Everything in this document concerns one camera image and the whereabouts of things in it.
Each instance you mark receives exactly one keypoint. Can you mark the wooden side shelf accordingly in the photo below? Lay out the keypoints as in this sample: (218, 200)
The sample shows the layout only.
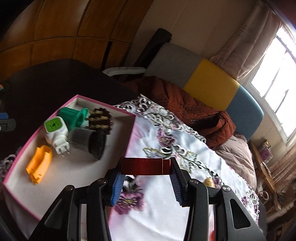
(265, 174)

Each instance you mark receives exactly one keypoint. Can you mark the yellow embossed round object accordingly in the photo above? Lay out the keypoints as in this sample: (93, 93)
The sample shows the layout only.
(209, 182)

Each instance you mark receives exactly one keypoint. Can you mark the wooden wardrobe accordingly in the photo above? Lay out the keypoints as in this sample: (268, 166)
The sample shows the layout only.
(98, 33)

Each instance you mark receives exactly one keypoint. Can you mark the purple gift box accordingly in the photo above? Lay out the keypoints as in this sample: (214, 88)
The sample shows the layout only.
(265, 151)

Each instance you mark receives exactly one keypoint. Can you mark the orange plastic block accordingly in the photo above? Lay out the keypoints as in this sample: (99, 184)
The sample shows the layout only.
(211, 224)

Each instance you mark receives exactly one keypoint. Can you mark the rust red quilted jacket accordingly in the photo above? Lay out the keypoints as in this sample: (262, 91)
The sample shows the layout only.
(215, 125)

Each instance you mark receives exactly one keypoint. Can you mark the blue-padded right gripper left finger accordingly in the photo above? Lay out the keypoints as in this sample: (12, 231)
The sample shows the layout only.
(115, 180)

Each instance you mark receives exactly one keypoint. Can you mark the black cushion roll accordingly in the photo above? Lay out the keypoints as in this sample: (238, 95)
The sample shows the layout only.
(160, 37)

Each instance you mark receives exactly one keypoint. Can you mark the green white plug-in adapter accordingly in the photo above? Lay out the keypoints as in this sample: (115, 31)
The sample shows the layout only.
(56, 134)

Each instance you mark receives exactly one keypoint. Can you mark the floral embroidered white tablecloth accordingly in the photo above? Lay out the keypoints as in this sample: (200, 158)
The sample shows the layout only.
(147, 208)

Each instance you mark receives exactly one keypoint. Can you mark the green plastic funnel piece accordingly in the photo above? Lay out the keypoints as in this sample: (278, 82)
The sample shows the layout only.
(73, 118)

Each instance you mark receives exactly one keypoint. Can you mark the yellow-orange plastic piece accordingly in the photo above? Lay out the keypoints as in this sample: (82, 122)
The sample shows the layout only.
(39, 163)

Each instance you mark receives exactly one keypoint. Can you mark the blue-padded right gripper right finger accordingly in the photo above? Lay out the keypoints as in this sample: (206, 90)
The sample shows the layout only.
(179, 180)

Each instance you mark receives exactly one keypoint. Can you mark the black grey cylinder cup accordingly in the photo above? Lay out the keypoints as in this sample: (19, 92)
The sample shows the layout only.
(87, 140)

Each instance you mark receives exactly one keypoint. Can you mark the mauve pillow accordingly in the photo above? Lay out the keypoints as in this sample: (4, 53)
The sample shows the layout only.
(237, 155)

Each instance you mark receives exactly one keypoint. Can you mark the multicolour padded headboard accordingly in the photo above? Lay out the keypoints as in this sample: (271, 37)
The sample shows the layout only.
(207, 83)

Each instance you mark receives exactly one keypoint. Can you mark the pink curtain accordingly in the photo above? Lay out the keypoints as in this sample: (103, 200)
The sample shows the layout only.
(246, 48)

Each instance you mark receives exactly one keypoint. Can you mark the red metallic cylinder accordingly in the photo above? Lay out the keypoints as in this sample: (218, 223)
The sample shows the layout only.
(145, 166)

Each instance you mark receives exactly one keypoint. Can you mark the brown studded round object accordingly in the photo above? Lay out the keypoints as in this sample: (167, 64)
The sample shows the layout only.
(100, 120)

